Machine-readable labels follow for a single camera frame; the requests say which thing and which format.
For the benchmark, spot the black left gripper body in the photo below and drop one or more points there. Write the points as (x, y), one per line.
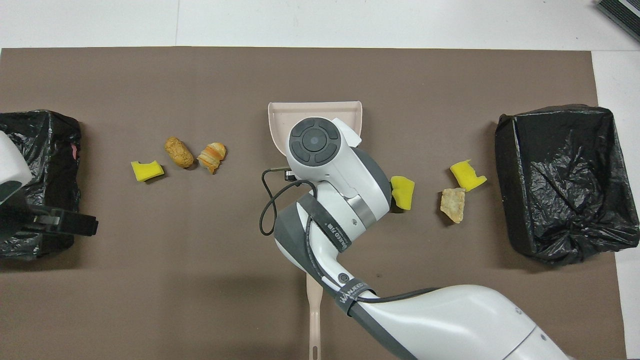
(15, 220)

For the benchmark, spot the yellow green sponge piece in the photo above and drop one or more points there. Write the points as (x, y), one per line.
(146, 171)

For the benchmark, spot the brown toy bread roll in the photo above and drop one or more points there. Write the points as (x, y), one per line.
(179, 152)

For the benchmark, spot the striped toy croissant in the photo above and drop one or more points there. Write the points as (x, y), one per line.
(212, 156)

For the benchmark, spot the beige plastic dustpan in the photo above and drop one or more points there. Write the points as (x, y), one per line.
(282, 117)

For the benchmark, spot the beige hand brush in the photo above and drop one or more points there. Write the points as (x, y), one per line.
(313, 320)

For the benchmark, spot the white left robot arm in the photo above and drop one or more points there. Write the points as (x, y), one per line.
(12, 165)

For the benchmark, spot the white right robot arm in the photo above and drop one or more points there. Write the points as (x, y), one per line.
(450, 320)

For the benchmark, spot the bin with black trash bag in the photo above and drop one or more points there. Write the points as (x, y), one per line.
(565, 185)
(45, 165)

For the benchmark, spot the brown table mat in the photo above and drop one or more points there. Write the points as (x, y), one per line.
(200, 280)

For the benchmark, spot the yellow sponge wedge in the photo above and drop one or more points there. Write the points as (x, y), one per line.
(403, 194)

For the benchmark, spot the large beige foam chunk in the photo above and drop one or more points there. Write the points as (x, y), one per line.
(453, 205)

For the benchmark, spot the notched yellow sponge piece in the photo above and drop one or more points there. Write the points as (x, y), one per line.
(466, 175)

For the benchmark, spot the dark ribbed device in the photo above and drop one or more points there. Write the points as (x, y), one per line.
(622, 15)

